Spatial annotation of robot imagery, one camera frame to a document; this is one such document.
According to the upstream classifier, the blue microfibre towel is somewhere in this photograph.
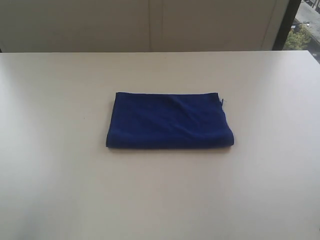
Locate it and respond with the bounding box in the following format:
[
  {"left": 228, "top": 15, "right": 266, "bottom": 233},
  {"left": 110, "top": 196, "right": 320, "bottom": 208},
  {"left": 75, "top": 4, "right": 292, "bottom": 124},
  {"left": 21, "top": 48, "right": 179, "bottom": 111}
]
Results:
[{"left": 105, "top": 92, "right": 235, "bottom": 150}]

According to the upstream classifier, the black window frame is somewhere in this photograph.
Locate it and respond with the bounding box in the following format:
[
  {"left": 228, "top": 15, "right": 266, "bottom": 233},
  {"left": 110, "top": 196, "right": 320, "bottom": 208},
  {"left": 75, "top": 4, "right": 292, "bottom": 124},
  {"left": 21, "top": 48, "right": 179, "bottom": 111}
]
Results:
[{"left": 272, "top": 0, "right": 301, "bottom": 51}]

